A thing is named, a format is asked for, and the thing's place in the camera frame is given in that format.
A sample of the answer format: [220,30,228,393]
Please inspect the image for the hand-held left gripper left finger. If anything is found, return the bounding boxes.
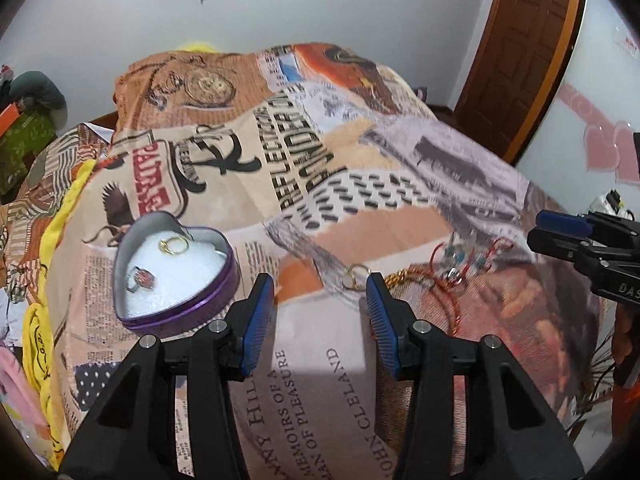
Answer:
[59,273,276,480]

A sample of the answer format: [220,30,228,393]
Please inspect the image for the red cord bracelet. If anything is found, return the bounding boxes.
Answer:
[439,276,470,339]

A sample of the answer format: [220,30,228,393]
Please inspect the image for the pink heart wall decal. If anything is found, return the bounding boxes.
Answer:
[584,121,622,174]
[615,121,640,184]

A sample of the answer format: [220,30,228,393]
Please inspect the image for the silver ring with clear stone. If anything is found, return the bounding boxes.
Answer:
[344,263,373,292]

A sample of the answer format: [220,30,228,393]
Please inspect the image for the patterned bed sheet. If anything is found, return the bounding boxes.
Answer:
[0,122,118,321]

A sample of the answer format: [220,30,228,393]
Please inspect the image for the pink cloth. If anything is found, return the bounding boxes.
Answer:
[0,345,57,461]

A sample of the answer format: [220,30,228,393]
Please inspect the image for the red white wall sticker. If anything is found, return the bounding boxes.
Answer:
[612,29,640,57]

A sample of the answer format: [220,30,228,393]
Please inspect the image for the red string beaded bracelet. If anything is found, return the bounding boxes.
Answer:
[429,238,517,295]

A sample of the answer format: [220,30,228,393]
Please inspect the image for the printed blanket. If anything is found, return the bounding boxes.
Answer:
[0,42,608,480]

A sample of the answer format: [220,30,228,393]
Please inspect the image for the thin brown stalks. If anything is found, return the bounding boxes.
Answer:
[564,332,622,433]

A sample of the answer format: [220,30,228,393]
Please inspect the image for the pink ribbon wall decal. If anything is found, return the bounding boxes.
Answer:
[557,84,617,128]

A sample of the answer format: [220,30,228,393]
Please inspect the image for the purple heart-shaped tin box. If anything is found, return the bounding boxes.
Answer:
[113,211,237,339]

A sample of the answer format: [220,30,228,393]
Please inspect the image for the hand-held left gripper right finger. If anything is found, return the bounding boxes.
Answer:
[365,272,586,480]

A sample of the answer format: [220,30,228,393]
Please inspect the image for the gold chain necklace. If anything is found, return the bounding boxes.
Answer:
[384,268,441,292]

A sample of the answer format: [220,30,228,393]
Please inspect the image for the red stone ring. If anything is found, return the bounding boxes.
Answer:
[125,266,157,294]

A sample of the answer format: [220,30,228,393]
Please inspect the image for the thin gold ring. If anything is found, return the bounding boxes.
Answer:
[158,234,191,256]

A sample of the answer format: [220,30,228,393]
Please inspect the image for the yellow blanket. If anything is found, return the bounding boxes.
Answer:
[22,39,222,468]

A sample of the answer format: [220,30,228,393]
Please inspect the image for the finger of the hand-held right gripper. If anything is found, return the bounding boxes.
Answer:
[526,227,611,267]
[535,211,640,241]

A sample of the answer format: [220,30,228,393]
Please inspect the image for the wooden door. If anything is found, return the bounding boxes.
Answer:
[452,0,589,167]

